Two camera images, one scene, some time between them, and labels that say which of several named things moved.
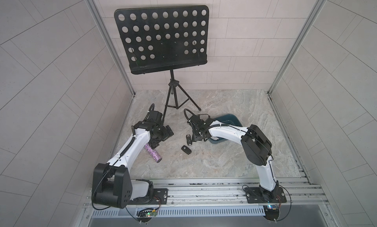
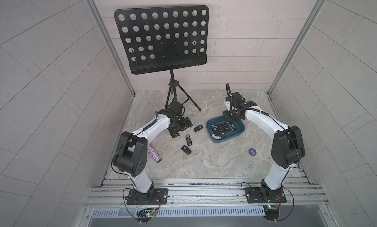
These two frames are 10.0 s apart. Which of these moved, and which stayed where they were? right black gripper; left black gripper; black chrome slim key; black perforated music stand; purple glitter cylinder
Moved: left black gripper; right black gripper
Stayed: black perforated music stand; purple glitter cylinder; black chrome slim key
